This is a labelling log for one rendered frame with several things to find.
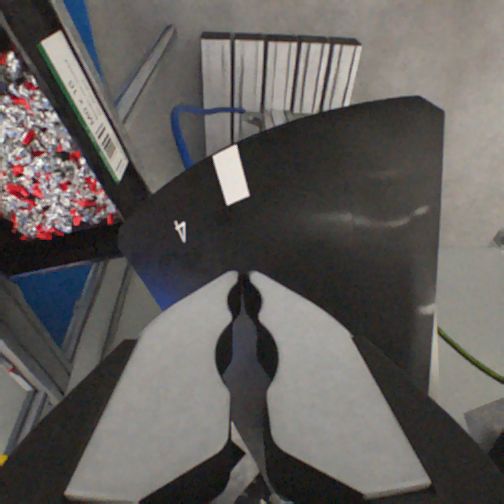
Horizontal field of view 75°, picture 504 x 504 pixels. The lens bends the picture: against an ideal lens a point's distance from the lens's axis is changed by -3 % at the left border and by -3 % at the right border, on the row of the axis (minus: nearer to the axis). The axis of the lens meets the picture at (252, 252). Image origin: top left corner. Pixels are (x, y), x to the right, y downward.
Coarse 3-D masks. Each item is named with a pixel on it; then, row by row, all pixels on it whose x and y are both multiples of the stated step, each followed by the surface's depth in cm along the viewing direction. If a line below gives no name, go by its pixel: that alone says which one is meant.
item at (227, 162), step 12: (216, 156) 21; (228, 156) 20; (216, 168) 21; (228, 168) 20; (240, 168) 20; (228, 180) 20; (240, 180) 20; (228, 192) 20; (240, 192) 20; (228, 204) 20
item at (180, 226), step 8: (184, 208) 22; (176, 216) 22; (184, 216) 22; (168, 224) 23; (176, 224) 23; (184, 224) 22; (176, 232) 23; (184, 232) 22; (192, 232) 22; (176, 240) 23; (184, 240) 22; (192, 240) 22; (184, 248) 23
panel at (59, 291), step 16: (64, 0) 68; (80, 0) 75; (80, 16) 75; (80, 32) 76; (96, 48) 85; (96, 64) 85; (48, 272) 63; (64, 272) 70; (80, 272) 77; (32, 288) 58; (48, 288) 63; (64, 288) 70; (80, 288) 77; (32, 304) 58; (48, 304) 63; (64, 304) 70; (48, 320) 63; (64, 320) 69; (64, 336) 69
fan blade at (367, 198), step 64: (320, 128) 18; (384, 128) 17; (192, 192) 22; (256, 192) 20; (320, 192) 18; (384, 192) 17; (128, 256) 26; (192, 256) 22; (256, 256) 20; (320, 256) 18; (384, 256) 16; (384, 320) 16; (256, 384) 21; (256, 448) 23
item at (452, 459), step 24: (384, 360) 8; (384, 384) 8; (408, 384) 8; (408, 408) 7; (432, 408) 7; (408, 432) 6; (432, 432) 6; (456, 432) 6; (432, 456) 6; (456, 456) 6; (480, 456) 6; (432, 480) 6; (456, 480) 6; (480, 480) 6
